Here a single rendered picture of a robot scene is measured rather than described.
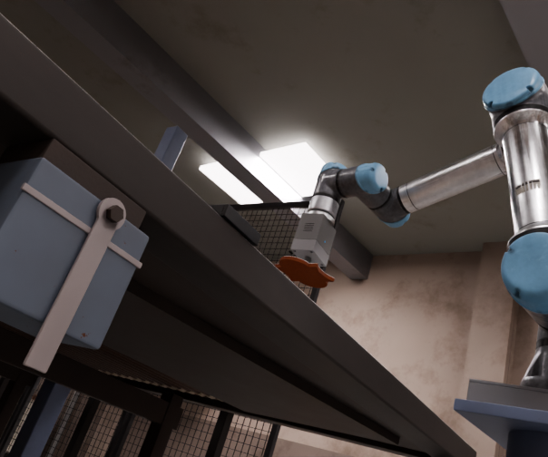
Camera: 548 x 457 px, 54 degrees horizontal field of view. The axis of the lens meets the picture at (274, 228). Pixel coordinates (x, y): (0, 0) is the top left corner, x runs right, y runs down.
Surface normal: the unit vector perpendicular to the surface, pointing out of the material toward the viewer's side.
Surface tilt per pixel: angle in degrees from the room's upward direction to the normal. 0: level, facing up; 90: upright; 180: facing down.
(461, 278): 90
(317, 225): 90
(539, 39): 180
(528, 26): 180
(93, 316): 90
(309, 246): 90
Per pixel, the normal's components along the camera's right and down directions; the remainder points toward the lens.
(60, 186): 0.81, -0.01
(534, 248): -0.66, -0.39
